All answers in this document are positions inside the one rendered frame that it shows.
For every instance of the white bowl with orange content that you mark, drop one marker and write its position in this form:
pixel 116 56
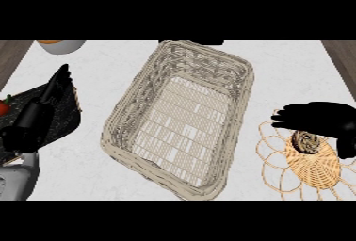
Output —
pixel 60 46

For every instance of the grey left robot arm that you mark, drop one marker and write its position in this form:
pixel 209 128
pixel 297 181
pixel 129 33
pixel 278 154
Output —
pixel 17 177

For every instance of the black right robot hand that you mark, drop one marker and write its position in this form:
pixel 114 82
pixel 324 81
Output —
pixel 324 120

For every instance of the tan woven placemat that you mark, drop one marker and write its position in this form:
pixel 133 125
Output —
pixel 315 169

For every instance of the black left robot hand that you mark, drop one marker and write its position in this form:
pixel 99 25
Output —
pixel 34 116

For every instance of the beige wicker basket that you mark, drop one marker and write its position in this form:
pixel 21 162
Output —
pixel 185 125

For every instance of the dark speckled cutting board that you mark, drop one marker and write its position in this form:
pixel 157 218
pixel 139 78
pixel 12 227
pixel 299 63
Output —
pixel 63 116

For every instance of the brown chocolate cupcake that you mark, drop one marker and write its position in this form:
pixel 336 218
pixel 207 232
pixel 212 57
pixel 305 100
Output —
pixel 306 142

